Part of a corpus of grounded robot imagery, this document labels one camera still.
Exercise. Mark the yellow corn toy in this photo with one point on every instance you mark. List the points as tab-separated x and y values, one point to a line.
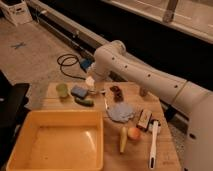
123	139

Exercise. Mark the white cardboard box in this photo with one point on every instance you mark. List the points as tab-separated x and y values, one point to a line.
17	14

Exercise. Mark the blue sponge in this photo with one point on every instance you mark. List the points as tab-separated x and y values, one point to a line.
79	92

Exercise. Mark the black chair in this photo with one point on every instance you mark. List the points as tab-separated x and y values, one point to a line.
12	112

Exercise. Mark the wooden board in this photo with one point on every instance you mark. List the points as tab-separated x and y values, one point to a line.
136	155

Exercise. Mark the green plastic cup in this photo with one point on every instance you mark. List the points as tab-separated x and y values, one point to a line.
62	90

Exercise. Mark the blue crumpled cloth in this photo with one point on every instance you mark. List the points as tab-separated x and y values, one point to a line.
121	112

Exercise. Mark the orange peach toy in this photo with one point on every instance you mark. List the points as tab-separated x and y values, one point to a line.
134	133

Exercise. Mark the green cucumber toy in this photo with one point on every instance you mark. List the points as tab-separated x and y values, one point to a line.
88	103

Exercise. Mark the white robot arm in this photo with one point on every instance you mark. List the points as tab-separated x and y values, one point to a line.
185	96

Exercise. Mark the white handled brush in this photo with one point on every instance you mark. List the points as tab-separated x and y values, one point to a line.
153	145

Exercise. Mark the brown chocolate bar toy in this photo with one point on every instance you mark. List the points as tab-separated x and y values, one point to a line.
118	95

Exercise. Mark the yellow plastic tub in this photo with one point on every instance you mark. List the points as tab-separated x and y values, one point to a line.
59	140

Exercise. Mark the blue power device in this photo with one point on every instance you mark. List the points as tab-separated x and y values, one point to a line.
85	64

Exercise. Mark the small brown box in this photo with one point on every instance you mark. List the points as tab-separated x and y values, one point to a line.
143	121

